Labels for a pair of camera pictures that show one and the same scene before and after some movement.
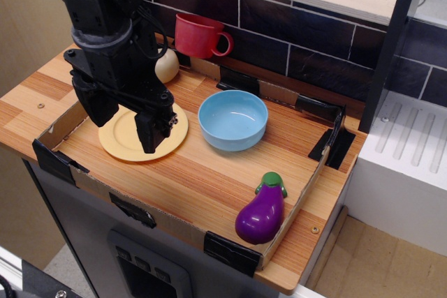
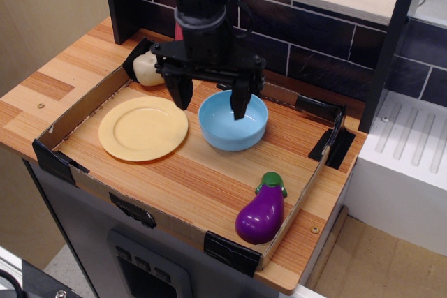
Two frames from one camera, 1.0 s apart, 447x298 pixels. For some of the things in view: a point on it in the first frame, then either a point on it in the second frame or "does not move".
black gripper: (124, 58) → (204, 52)
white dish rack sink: (399, 185) does not move
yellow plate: (121, 137) does not move
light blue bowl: (233, 120) does not move
